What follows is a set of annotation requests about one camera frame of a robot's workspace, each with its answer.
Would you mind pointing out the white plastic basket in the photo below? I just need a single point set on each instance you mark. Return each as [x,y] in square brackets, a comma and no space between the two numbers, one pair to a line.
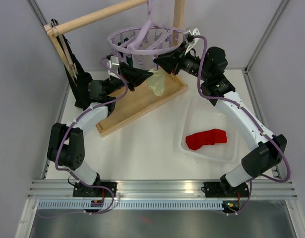
[201,115]

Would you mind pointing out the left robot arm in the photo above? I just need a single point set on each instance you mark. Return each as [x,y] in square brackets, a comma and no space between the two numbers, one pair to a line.
[66,145]

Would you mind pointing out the wooden rack left post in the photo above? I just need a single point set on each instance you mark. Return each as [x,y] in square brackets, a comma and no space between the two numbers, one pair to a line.
[57,44]

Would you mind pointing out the wooden rack right post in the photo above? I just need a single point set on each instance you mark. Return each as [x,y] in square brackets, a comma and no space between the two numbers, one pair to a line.
[178,20]

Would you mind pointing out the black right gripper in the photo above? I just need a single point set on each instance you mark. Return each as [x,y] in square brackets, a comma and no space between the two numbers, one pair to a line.
[173,61]

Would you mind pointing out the wooden rack top rod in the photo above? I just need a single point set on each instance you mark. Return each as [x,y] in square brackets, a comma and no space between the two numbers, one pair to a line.
[96,16]

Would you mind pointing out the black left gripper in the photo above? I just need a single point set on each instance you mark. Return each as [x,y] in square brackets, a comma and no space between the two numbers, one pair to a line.
[134,76]

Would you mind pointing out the black shorts on hanger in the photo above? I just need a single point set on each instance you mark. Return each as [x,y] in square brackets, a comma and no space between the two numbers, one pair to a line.
[80,83]

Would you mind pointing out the wooden rack post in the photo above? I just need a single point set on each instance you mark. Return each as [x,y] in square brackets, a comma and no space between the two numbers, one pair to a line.
[178,20]
[57,44]

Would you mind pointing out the aluminium mounting rail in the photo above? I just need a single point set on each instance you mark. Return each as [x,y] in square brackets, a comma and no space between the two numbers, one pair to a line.
[262,189]

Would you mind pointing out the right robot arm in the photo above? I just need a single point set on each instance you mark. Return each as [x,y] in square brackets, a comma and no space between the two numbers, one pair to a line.
[266,148]

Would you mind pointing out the white slotted cable duct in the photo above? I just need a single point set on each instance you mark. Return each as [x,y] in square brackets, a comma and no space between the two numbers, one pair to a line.
[132,204]

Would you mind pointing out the red sock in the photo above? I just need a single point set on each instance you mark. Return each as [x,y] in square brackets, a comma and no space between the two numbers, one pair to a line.
[209,137]

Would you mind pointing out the purple round clip hanger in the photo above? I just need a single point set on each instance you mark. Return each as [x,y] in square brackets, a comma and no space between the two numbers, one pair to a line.
[145,42]

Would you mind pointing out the cream sock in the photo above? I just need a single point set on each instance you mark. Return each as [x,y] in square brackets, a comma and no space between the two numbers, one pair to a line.
[156,82]

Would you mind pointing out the wooden rack base tray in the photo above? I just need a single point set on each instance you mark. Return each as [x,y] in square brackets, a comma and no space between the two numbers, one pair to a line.
[140,102]

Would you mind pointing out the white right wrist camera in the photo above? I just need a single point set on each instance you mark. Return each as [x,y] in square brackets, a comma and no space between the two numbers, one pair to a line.
[190,36]

